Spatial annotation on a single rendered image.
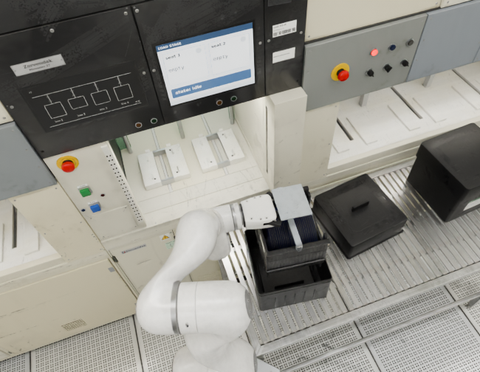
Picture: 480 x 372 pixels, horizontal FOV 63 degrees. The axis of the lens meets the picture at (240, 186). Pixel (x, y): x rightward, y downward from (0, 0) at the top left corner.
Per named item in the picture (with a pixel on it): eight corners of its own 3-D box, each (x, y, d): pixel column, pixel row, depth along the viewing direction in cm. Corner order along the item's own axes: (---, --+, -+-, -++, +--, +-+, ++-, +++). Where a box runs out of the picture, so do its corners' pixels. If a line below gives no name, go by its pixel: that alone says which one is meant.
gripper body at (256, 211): (236, 209, 128) (269, 202, 129) (242, 235, 122) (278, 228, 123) (235, 195, 122) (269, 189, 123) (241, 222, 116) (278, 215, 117)
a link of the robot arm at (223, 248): (230, 269, 94) (235, 252, 125) (216, 204, 95) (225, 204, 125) (193, 277, 94) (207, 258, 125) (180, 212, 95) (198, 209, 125)
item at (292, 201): (252, 229, 153) (249, 178, 128) (303, 218, 154) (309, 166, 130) (268, 286, 138) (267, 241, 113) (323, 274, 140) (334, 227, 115)
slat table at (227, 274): (260, 393, 203) (255, 356, 143) (224, 290, 238) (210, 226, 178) (472, 308, 223) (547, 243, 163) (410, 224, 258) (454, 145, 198)
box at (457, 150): (444, 224, 171) (468, 190, 151) (403, 178, 187) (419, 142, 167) (496, 201, 176) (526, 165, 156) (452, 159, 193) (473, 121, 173)
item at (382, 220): (348, 260, 164) (353, 245, 153) (309, 209, 180) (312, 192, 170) (404, 231, 170) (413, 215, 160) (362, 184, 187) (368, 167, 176)
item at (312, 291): (245, 250, 169) (243, 229, 156) (307, 237, 171) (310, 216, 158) (259, 311, 153) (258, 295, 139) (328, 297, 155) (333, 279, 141)
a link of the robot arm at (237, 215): (230, 212, 128) (239, 210, 128) (235, 235, 122) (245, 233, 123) (228, 197, 121) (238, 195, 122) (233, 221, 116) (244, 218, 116)
